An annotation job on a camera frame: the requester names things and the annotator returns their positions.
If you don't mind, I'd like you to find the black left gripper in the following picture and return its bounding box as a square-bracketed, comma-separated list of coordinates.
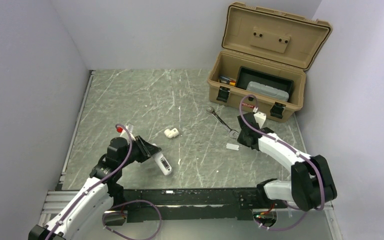
[119, 135, 161, 169]

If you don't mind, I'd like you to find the white remote control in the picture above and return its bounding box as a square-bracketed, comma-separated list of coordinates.
[152, 150, 173, 176]

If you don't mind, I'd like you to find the white battery cover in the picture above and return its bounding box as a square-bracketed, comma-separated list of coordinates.
[226, 143, 240, 151]

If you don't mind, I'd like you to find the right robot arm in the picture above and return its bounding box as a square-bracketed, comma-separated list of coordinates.
[237, 112, 338, 212]

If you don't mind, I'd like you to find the white plastic pipe elbow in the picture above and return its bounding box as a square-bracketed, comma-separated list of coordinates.
[163, 127, 180, 139]

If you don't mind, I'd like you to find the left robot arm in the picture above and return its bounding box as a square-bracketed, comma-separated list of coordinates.
[28, 136, 162, 240]

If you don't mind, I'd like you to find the black toolbox right latch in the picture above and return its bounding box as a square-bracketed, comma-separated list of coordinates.
[270, 102, 286, 119]

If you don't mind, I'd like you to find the black toolbox latch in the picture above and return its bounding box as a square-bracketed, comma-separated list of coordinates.
[216, 86, 231, 103]
[270, 102, 286, 119]

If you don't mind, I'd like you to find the silver open-end wrench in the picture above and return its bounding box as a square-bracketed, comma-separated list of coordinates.
[206, 106, 239, 140]

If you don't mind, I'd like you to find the black toolbox left latch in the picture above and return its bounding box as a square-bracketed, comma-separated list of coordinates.
[216, 86, 231, 103]

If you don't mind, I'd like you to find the grey plastic case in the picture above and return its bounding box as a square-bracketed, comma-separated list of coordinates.
[246, 81, 290, 102]

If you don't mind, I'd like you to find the yellow tool in toolbox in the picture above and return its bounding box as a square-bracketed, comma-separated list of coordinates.
[218, 76, 237, 87]

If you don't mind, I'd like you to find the black tray in toolbox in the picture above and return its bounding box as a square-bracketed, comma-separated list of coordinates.
[235, 66, 294, 97]

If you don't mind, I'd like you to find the tan plastic toolbox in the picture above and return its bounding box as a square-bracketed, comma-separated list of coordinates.
[207, 2, 333, 123]

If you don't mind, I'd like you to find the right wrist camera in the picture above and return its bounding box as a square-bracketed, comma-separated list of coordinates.
[253, 111, 267, 129]

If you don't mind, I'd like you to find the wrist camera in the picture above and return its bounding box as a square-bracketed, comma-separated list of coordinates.
[115, 123, 136, 141]
[253, 111, 267, 129]

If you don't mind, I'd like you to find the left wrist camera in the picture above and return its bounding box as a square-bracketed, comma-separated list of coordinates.
[115, 123, 136, 141]

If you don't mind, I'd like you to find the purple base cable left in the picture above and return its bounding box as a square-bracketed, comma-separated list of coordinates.
[101, 199, 163, 240]

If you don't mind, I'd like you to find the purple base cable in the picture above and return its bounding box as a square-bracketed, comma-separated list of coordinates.
[101, 199, 163, 240]
[253, 205, 309, 232]

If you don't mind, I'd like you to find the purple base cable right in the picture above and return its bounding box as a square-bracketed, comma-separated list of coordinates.
[253, 205, 309, 232]

